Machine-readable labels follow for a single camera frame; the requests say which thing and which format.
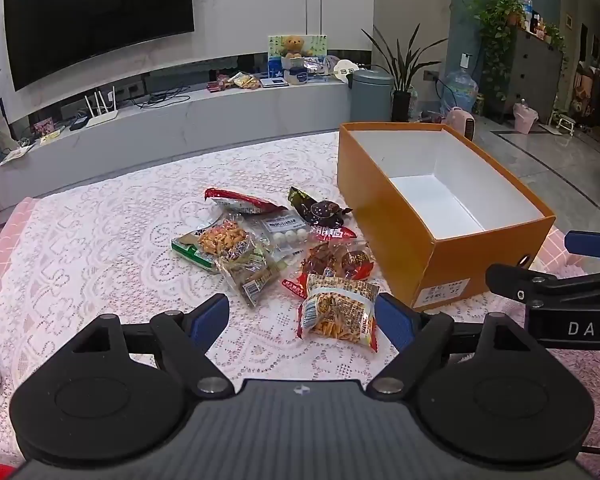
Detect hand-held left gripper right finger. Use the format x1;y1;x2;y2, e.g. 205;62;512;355
366;292;543;397

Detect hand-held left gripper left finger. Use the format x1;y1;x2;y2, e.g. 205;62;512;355
55;294;235;398

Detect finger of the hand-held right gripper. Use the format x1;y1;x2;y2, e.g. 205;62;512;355
564;230;600;261
485;261;600;308

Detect packet of orange sticks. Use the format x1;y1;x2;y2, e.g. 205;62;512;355
296;274;381;353

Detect brown green snack packet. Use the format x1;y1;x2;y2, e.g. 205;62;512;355
219;244;292;309

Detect red packet of dark snacks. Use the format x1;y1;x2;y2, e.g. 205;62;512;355
281;226;377;302

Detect clear pack of white balls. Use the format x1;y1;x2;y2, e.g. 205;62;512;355
259;214;312;251

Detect red snack packet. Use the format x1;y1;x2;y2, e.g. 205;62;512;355
204;187;290;217

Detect orange cardboard box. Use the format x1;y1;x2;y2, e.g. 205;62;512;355
336;121;557;311

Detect black snack packet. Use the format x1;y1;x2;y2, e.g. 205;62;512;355
286;186;353;226

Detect white step stool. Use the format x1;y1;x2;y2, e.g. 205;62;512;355
550;114;577;136

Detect pink bucket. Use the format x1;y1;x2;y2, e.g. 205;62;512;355
512;100;539;134

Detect pink heater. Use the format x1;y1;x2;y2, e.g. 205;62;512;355
444;106;477;140

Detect grey drawer cabinet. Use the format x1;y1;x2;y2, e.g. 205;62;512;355
500;27;566;123

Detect blue water jug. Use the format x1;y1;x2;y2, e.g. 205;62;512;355
437;67;479;113

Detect potted long-leaf plant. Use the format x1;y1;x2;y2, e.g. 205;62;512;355
361;25;448;122

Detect grey trash can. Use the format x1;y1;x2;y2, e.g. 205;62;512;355
350;69;395;123

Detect white router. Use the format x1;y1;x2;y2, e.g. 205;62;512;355
83;87;119;127

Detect group of small bottles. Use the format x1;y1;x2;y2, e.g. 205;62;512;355
517;0;556;43

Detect assorted small snack packets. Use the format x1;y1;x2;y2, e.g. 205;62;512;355
207;72;261;92

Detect trailing ivy plant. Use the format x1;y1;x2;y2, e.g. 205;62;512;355
467;0;528;116

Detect paper sheets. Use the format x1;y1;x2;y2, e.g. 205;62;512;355
0;142;36;166

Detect white round device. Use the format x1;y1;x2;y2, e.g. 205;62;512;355
332;59;361;83

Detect brown teddy bear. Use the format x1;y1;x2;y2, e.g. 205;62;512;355
280;35;306;59

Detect teddy bear in box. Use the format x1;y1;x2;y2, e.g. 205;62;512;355
267;34;328;58

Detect black flat television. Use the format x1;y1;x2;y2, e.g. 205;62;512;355
3;0;196;92

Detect black cables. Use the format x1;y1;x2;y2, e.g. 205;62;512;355
132;85;191;108

